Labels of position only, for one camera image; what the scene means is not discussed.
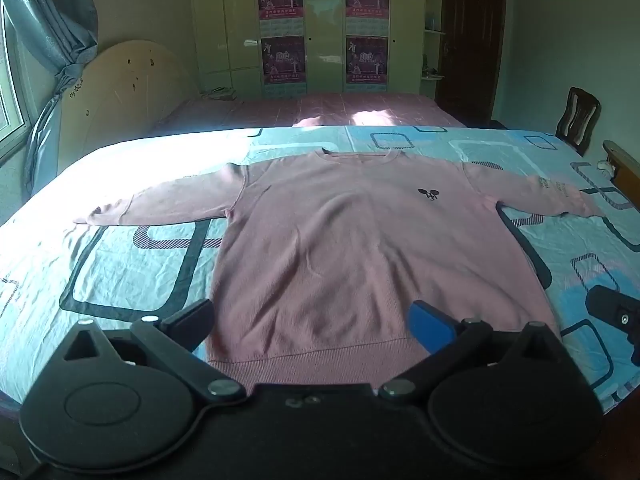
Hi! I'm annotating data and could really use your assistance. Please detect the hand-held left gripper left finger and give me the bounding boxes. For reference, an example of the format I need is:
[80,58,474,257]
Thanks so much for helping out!
[62,298,249,404]

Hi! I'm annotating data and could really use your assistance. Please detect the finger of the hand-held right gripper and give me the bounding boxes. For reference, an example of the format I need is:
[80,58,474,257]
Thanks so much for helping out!
[584,284,640,357]

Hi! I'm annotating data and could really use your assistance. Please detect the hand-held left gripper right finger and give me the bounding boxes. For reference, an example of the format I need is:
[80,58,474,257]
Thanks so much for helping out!
[378,300,569,404]

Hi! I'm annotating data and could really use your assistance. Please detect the pink sweater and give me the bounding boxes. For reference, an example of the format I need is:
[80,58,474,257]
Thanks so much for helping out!
[73,147,607,393]

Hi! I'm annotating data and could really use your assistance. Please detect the blue patterned bed sheet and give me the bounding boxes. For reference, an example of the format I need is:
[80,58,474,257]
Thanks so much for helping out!
[0,125,640,414]

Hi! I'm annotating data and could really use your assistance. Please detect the wooden bed footboard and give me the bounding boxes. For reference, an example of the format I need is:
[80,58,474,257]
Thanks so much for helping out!
[602,140,640,197]

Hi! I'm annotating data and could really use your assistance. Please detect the dark wooden chair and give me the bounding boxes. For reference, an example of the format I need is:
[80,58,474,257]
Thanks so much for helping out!
[554,86,601,156]

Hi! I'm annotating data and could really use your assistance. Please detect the cream bed headboard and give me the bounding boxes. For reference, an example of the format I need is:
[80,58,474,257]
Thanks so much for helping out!
[57,39,199,172]

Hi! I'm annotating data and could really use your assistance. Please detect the pink checked bed sheet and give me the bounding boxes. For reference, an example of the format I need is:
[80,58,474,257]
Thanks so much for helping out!
[149,91,469,134]

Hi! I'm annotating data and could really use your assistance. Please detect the white corner shelves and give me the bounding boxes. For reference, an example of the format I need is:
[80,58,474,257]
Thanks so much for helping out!
[421,0,449,81]

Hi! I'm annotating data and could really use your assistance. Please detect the dark wooden door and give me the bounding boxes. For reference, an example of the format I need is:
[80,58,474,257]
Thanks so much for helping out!
[435,0,509,122]

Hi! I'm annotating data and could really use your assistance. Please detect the green wardrobe with posters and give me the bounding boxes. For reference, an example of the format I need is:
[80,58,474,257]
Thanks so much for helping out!
[190,0,427,99]

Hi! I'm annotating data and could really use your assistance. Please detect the window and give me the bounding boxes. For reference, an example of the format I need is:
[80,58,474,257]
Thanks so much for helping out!
[0,0,29,162]

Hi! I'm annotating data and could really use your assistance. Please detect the grey-blue curtain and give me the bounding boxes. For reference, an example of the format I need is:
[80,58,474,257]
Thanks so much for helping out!
[0,0,99,197]

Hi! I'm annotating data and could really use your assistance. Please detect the purple wall poster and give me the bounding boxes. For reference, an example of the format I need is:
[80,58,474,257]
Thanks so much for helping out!
[257,0,305,36]
[345,35,390,94]
[344,0,390,36]
[260,35,306,100]

